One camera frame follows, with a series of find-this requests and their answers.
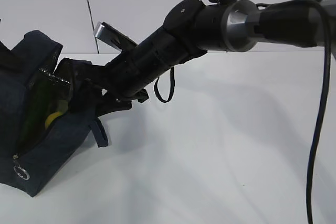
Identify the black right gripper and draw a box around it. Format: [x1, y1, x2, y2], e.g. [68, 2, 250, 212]
[69, 31, 184, 116]

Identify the yellow lemon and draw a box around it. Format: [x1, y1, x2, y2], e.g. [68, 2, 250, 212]
[45, 111, 64, 129]

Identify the green cucumber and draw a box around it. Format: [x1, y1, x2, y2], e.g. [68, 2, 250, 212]
[18, 80, 71, 146]

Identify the dark navy fabric lunch bag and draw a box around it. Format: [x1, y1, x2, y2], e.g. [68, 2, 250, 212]
[1, 30, 109, 197]

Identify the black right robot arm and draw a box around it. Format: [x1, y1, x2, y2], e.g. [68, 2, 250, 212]
[69, 0, 335, 116]

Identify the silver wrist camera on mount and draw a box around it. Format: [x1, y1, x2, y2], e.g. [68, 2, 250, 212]
[93, 22, 138, 52]

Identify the silver zipper pull ring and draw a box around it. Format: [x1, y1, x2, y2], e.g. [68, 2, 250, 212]
[12, 154, 30, 180]

